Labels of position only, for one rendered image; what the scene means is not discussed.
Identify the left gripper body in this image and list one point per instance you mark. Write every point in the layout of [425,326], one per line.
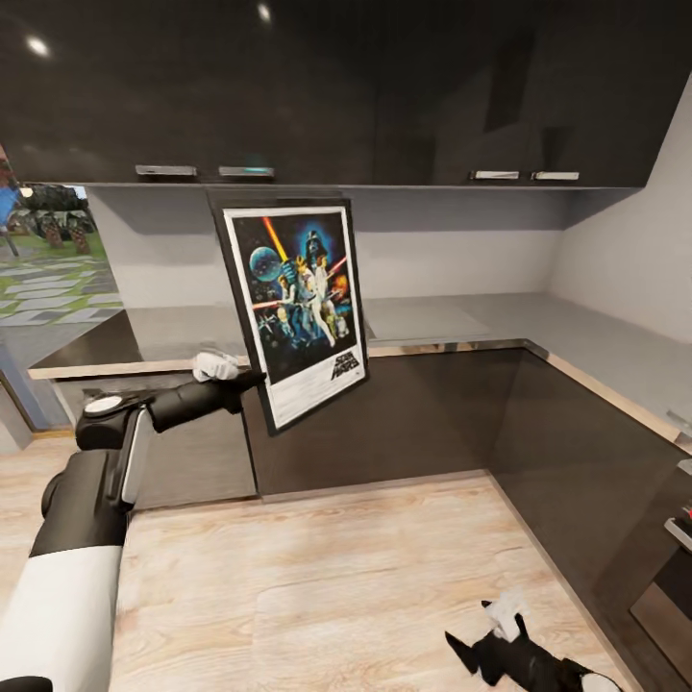
[202,398]

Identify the drop in sink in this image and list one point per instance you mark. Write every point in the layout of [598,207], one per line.
[422,319]

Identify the fixed window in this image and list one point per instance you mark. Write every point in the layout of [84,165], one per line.
[56,284]

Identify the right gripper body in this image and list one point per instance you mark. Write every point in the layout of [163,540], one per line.
[498,658]

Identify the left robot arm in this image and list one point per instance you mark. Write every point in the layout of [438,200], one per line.
[56,634]

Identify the poster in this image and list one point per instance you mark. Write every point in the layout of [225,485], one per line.
[293,270]

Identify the oven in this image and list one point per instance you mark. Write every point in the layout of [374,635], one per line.
[647,588]

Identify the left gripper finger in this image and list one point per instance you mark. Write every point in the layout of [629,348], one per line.
[246,381]

